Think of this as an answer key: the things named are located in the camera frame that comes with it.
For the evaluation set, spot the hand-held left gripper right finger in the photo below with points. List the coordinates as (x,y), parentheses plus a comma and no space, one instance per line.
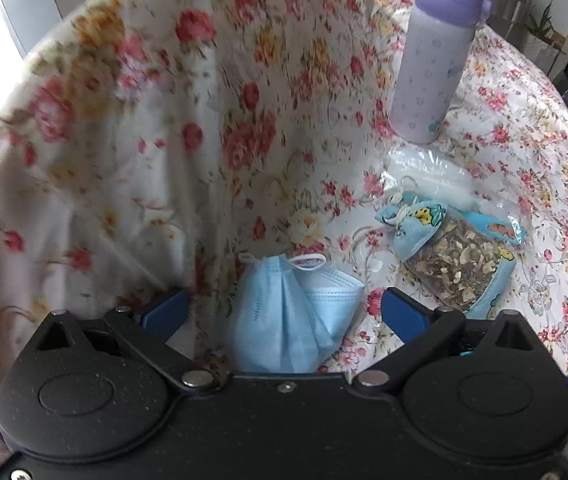
(404,312)

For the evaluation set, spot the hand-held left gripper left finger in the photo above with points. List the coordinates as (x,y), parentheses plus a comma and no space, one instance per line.
(166,312)

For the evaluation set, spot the light blue face mask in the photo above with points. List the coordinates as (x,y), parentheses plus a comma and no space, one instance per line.
(274,320)

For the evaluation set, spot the clear plastic packet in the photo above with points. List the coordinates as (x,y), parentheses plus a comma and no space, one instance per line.
(429,170)

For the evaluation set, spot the floral blanket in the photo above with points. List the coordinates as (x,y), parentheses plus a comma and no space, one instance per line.
(139,110)

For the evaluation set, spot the purple water bottle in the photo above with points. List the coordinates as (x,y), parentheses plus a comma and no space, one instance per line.
(429,70)

